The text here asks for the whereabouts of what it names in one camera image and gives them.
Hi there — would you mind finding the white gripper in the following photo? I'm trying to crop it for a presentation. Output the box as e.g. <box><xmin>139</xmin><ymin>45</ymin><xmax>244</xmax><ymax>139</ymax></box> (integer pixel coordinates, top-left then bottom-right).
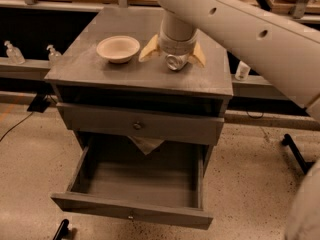
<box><xmin>138</xmin><ymin>29</ymin><xmax>206</xmax><ymax>68</ymax></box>

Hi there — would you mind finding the black stand leg right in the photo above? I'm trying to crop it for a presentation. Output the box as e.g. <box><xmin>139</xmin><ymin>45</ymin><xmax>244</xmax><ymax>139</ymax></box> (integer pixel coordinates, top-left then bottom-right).
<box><xmin>281</xmin><ymin>134</ymin><xmax>313</xmax><ymax>174</ymax></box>

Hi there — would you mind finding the clear pump bottle near cabinet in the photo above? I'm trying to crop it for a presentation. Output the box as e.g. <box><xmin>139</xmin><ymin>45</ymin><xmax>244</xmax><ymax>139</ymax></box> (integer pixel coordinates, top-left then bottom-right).
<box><xmin>47</xmin><ymin>44</ymin><xmax>61</xmax><ymax>65</ymax></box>

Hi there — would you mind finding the black cable on floor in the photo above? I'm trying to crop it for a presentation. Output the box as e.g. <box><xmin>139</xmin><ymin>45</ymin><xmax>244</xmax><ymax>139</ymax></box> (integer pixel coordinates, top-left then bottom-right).
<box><xmin>0</xmin><ymin>111</ymin><xmax>34</xmax><ymax>143</ymax></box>

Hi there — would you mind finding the white ceramic bowl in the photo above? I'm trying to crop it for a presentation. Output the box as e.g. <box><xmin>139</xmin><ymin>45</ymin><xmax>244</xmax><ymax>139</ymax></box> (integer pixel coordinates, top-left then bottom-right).
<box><xmin>96</xmin><ymin>36</ymin><xmax>140</xmax><ymax>64</ymax></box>

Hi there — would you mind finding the grey cloth in drawer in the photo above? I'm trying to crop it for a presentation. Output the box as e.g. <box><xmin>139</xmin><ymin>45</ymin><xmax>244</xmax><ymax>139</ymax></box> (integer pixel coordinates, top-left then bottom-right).
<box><xmin>129</xmin><ymin>136</ymin><xmax>163</xmax><ymax>155</ymax></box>

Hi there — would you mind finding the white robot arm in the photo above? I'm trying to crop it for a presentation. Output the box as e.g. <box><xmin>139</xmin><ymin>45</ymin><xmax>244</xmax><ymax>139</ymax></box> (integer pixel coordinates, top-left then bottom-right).
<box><xmin>139</xmin><ymin>0</ymin><xmax>320</xmax><ymax>121</ymax></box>

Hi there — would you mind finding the grey upper drawer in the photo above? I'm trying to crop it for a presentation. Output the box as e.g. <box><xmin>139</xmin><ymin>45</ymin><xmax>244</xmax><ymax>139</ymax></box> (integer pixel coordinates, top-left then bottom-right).
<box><xmin>57</xmin><ymin>103</ymin><xmax>224</xmax><ymax>145</ymax></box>

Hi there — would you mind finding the clear pump bottle far left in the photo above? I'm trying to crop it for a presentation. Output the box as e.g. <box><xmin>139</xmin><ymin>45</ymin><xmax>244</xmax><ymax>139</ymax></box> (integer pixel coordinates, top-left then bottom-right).
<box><xmin>4</xmin><ymin>41</ymin><xmax>25</xmax><ymax>65</ymax></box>

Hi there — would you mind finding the grey open lower drawer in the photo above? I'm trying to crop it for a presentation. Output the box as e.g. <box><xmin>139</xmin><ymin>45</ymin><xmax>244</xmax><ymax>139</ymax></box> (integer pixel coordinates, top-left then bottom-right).
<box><xmin>51</xmin><ymin>135</ymin><xmax>213</xmax><ymax>229</ymax></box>

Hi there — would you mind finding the silver 7up soda can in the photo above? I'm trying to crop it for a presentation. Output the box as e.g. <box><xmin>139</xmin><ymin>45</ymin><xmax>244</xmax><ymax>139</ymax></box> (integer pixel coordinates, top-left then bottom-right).
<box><xmin>165</xmin><ymin>54</ymin><xmax>187</xmax><ymax>71</ymax></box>

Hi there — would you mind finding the grey wooden drawer cabinet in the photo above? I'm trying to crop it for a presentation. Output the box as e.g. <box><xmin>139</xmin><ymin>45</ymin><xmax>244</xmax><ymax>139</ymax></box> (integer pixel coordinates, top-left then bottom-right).
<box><xmin>44</xmin><ymin>6</ymin><xmax>234</xmax><ymax>172</ymax></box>

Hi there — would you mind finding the white pump lotion bottle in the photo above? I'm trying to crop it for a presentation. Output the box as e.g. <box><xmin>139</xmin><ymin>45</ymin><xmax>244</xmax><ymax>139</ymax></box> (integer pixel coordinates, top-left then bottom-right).
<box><xmin>235</xmin><ymin>61</ymin><xmax>251</xmax><ymax>81</ymax></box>

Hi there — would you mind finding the black handle bottom left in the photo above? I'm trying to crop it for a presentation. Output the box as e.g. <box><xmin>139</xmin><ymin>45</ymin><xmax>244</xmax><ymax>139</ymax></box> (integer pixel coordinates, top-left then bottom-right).
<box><xmin>53</xmin><ymin>219</ymin><xmax>69</xmax><ymax>240</ymax></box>

